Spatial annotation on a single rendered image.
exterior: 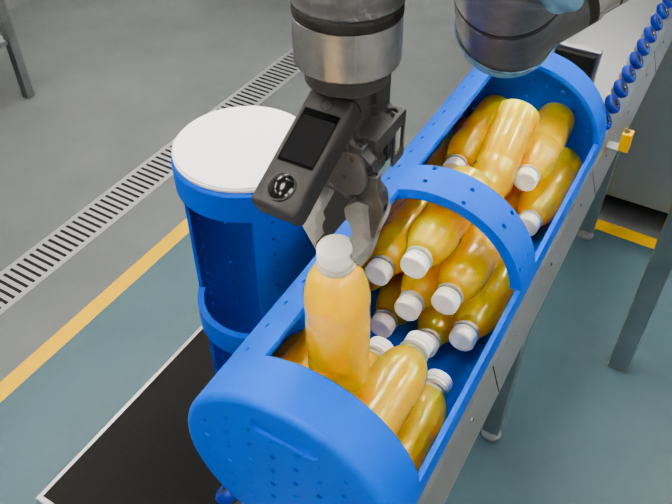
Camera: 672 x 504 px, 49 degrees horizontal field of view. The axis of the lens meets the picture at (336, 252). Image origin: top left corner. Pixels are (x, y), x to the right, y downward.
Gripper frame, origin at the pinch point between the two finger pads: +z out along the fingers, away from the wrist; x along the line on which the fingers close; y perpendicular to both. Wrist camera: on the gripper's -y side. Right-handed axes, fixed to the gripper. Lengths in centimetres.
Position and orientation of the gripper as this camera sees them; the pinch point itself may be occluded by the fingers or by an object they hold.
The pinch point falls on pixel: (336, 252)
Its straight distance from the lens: 74.5
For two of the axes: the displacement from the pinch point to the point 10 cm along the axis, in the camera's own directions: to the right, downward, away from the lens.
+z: 0.1, 7.3, 6.9
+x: -8.7, -3.3, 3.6
